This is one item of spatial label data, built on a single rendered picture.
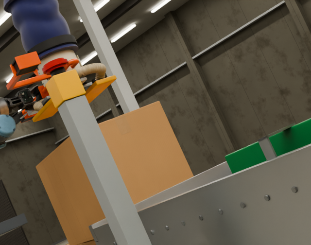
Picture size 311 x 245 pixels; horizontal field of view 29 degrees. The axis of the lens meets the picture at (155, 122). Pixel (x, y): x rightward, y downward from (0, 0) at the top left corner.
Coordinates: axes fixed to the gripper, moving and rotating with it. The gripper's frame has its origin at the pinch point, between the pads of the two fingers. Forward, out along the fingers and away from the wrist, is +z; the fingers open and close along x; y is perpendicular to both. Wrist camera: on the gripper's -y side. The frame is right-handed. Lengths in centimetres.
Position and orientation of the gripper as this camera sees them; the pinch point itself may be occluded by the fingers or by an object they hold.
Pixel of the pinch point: (44, 94)
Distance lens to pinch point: 292.0
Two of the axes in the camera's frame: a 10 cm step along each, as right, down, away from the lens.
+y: 4.3, -2.8, -8.6
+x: -4.1, -9.1, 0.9
